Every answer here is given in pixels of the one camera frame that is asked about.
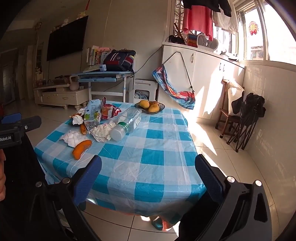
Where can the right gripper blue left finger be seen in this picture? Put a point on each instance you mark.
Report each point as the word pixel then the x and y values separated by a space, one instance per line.
pixel 84 179

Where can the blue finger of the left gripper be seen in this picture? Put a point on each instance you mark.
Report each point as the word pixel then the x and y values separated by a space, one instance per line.
pixel 12 118

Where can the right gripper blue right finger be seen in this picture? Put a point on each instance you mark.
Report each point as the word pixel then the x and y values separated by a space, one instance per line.
pixel 211 177

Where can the small white tissue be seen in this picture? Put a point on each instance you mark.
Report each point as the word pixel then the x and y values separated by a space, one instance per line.
pixel 77 119

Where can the red snack bag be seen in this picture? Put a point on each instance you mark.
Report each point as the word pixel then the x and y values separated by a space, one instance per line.
pixel 108 110

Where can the clear plastic water bottle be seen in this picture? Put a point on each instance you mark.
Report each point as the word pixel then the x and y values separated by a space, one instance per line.
pixel 127 122

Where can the person's left hand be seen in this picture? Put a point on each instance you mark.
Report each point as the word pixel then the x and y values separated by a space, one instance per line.
pixel 2 176

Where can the white tv cabinet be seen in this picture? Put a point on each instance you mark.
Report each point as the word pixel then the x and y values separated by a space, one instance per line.
pixel 61 95

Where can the wooden chair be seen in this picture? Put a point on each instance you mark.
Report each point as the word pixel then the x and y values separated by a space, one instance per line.
pixel 224 117

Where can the blue checkered tablecloth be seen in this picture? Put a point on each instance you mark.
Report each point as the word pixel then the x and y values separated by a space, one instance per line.
pixel 151 171

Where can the pink kettlebell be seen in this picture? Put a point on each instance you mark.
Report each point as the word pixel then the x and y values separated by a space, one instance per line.
pixel 74 85

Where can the colourful hanging bag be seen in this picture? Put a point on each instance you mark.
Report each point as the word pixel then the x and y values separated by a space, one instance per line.
pixel 185 99

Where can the dark fruit plate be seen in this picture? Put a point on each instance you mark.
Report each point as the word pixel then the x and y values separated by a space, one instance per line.
pixel 161 108

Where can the blue children study desk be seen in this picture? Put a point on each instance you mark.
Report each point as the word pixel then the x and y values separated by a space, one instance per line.
pixel 103 77

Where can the yellow mango right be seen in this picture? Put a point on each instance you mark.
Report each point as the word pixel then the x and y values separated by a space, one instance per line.
pixel 153 108

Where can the yellow mango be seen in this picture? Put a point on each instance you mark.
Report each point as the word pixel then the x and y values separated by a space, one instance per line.
pixel 144 104
pixel 153 108

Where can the brown mango back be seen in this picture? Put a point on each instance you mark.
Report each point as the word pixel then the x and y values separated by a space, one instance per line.
pixel 153 102

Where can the yellow mango left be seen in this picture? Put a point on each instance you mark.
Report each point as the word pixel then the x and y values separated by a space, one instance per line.
pixel 144 104

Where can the row of books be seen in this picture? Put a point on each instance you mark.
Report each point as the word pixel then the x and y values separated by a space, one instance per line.
pixel 93 57

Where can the white balcony cabinet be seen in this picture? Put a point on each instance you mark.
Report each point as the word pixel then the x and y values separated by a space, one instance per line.
pixel 190 68

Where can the white air purifier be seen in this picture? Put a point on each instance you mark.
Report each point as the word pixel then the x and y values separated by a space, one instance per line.
pixel 141 89

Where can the pink plush toy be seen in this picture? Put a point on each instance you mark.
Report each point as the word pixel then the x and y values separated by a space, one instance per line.
pixel 103 49

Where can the navy red school backpack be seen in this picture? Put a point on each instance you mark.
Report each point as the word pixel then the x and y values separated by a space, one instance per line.
pixel 120 60

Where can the white small fan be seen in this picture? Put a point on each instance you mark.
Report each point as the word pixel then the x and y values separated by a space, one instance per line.
pixel 206 44

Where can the red hanging garment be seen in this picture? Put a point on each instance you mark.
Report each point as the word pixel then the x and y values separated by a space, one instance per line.
pixel 198 18

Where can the black wall television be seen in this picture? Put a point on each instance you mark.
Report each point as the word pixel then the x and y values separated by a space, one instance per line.
pixel 67 40

